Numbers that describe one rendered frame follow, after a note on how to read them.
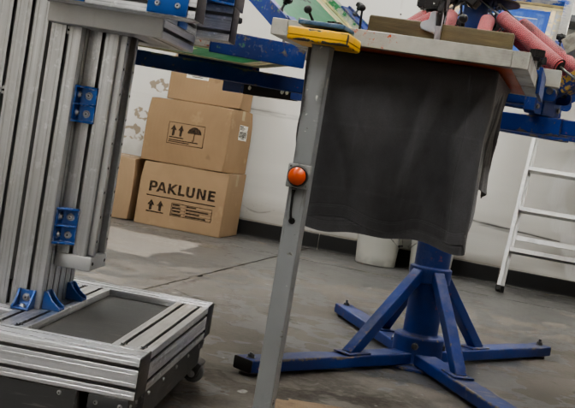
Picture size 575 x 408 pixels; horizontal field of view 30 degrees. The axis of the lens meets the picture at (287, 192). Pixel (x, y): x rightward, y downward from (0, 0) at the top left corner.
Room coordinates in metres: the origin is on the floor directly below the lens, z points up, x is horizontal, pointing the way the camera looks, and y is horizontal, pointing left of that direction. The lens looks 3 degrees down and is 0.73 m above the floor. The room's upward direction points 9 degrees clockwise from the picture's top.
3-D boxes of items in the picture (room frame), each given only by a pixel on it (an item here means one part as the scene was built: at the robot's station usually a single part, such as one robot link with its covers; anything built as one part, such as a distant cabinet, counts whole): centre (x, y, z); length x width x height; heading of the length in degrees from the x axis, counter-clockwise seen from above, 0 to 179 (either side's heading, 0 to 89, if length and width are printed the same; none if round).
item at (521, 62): (2.77, -0.28, 0.97); 0.79 x 0.58 x 0.04; 165
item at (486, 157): (2.66, -0.47, 0.74); 0.46 x 0.04 x 0.42; 165
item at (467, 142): (2.49, -0.21, 0.74); 0.45 x 0.03 x 0.43; 75
